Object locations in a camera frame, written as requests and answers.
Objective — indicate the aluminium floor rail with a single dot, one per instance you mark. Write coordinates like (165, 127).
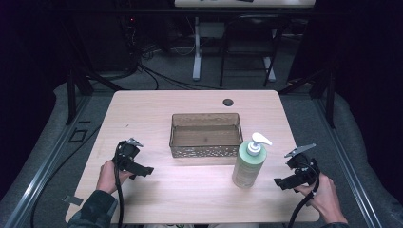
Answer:
(348, 171)
(44, 171)

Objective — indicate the black chair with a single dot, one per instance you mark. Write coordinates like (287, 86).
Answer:
(247, 38)

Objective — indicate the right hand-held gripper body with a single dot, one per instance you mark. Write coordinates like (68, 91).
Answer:
(302, 167)

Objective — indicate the person's right hand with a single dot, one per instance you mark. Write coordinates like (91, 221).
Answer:
(324, 198)

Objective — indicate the white background desk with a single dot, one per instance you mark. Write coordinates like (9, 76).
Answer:
(197, 57)

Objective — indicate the person's left hand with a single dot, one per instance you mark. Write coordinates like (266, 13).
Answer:
(107, 177)

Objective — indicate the black tape rectangle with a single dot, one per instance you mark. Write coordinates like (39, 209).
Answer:
(78, 136)

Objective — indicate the black metal stand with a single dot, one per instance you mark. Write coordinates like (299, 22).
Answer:
(72, 95)
(329, 95)

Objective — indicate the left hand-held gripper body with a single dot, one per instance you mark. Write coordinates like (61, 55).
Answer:
(126, 152)

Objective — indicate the green pump soap bottle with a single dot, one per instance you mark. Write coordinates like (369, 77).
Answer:
(248, 166)

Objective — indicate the grey tape piece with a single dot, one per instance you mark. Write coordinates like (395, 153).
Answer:
(72, 200)

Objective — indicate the brown transparent plastic basket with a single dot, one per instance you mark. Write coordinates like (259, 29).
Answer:
(206, 136)

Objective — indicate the black computer tower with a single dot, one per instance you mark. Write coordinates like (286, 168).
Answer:
(126, 38)

